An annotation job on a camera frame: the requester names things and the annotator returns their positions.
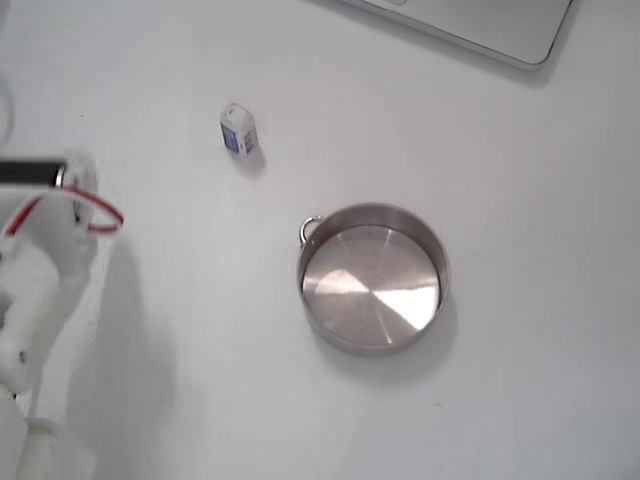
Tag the metal keyring clasp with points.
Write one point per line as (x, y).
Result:
(306, 229)

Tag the round metal bowl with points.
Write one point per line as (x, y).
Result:
(370, 295)

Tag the silver laptop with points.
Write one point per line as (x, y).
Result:
(450, 22)

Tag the small white and blue box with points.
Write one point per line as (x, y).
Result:
(236, 131)

